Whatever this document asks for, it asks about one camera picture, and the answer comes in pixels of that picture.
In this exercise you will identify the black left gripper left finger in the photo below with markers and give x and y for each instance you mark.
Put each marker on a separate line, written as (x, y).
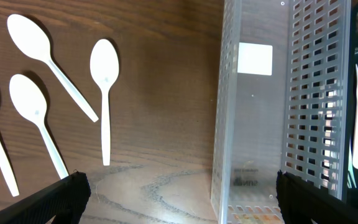
(62, 202)

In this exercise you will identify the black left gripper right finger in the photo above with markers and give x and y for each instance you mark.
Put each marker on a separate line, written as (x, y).
(302, 203)

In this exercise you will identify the mint plastic fork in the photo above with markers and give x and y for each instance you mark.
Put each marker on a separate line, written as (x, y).
(351, 182)

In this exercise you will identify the clear perforated plastic basket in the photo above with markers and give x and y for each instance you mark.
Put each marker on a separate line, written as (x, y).
(292, 121)

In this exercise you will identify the white label sticker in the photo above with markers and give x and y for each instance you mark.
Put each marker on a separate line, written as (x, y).
(255, 59)

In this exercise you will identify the white plastic utensil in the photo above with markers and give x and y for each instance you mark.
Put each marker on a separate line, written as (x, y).
(32, 41)

